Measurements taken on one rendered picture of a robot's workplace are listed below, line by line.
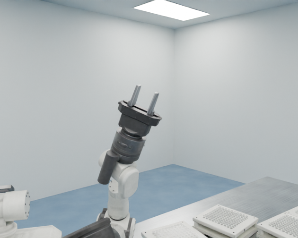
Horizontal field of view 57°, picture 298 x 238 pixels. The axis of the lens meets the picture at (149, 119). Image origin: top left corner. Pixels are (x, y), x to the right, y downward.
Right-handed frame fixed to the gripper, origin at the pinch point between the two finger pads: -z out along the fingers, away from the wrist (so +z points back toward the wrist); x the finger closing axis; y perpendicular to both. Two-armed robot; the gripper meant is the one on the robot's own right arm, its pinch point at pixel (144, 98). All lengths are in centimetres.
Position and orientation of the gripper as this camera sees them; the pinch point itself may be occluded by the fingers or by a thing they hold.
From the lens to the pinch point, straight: 75.4
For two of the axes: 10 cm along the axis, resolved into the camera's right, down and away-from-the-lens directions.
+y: 3.0, -2.3, 9.3
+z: -3.3, 8.9, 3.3
